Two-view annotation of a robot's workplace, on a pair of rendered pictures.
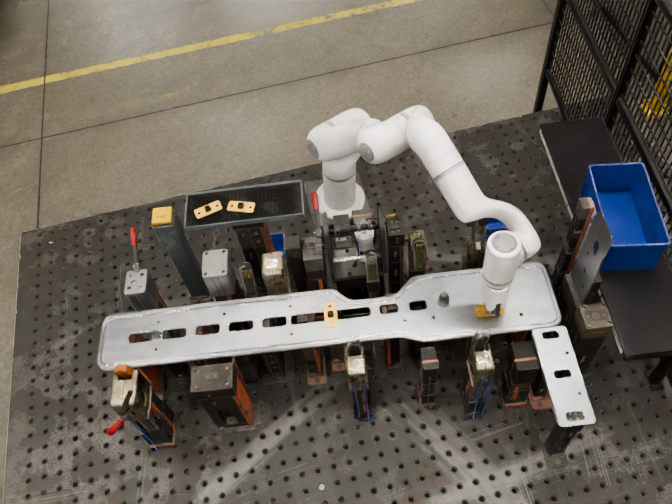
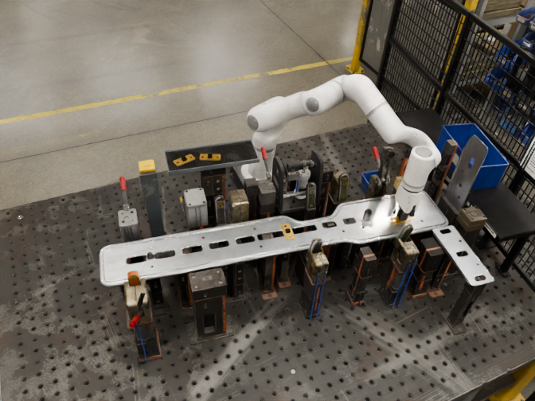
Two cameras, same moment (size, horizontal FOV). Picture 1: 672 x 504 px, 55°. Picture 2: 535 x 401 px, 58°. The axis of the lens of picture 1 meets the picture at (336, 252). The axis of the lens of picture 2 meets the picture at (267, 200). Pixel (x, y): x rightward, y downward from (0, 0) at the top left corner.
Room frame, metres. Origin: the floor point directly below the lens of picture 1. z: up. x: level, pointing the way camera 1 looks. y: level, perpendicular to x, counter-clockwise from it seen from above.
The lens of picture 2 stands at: (-0.22, 0.59, 2.38)
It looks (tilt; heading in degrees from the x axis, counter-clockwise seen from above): 44 degrees down; 339
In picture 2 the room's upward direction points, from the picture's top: 4 degrees clockwise
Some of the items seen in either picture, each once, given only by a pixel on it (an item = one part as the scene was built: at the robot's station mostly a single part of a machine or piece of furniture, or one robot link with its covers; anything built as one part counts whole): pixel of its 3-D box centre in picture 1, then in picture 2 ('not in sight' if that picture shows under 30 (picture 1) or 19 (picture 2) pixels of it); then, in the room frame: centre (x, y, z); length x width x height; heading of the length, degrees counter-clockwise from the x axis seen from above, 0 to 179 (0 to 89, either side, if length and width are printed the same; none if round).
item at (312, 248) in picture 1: (319, 280); (264, 218); (1.14, 0.07, 0.89); 0.13 x 0.11 x 0.38; 177
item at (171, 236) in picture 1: (183, 257); (154, 208); (1.30, 0.52, 0.92); 0.08 x 0.08 x 0.44; 87
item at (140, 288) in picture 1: (154, 309); (134, 247); (1.14, 0.63, 0.88); 0.11 x 0.10 x 0.36; 177
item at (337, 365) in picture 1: (334, 334); (283, 255); (0.96, 0.04, 0.84); 0.13 x 0.05 x 0.29; 177
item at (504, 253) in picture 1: (502, 256); (419, 165); (0.87, -0.42, 1.29); 0.09 x 0.08 x 0.13; 116
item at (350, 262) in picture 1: (357, 264); (294, 203); (1.14, -0.06, 0.94); 0.18 x 0.13 x 0.49; 87
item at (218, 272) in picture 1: (230, 296); (198, 232); (1.12, 0.37, 0.90); 0.13 x 0.10 x 0.41; 177
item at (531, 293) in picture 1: (324, 318); (283, 235); (0.94, 0.07, 1.00); 1.38 x 0.22 x 0.02; 87
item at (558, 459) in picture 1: (562, 433); (465, 301); (0.53, -0.56, 0.84); 0.11 x 0.06 x 0.29; 177
